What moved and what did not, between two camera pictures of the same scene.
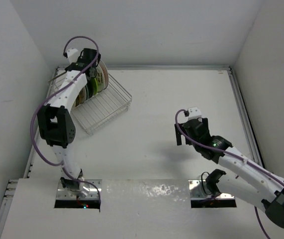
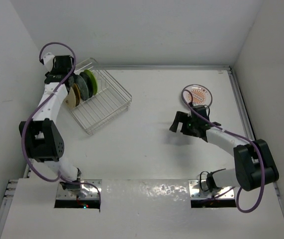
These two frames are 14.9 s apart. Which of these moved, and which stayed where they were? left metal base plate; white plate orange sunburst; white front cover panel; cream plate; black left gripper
Moved: cream plate; white plate orange sunburst; black left gripper
Stayed: left metal base plate; white front cover panel
